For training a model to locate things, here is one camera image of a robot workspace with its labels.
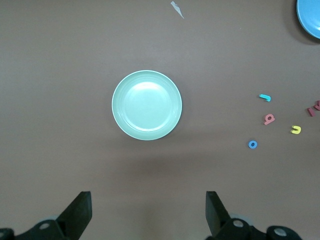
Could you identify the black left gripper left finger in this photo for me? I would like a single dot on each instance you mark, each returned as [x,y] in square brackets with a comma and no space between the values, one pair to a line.
[80,212]

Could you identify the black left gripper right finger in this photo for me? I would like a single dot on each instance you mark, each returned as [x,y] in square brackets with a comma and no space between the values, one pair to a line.
[215,215]

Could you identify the blue foam letter o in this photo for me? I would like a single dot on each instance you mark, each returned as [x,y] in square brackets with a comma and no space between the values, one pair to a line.
[249,144]

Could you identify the teal foam letter j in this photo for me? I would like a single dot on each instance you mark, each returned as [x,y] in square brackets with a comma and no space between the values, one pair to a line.
[263,96]

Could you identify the yellow foam letter u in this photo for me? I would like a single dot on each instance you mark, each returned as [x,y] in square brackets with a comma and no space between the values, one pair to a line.
[299,130]

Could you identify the pale green plate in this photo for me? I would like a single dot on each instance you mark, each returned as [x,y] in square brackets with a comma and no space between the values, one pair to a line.
[147,105]

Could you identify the brown table cover sheet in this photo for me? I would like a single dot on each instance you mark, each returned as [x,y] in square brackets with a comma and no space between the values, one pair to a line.
[50,75]

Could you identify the maroon foam letter l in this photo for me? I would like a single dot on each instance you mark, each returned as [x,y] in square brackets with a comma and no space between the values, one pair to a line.
[311,111]

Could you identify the maroon foam letter k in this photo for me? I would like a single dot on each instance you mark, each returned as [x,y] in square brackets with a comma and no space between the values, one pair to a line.
[318,106]

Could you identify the blue plate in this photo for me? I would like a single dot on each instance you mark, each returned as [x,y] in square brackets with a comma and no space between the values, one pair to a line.
[311,17]

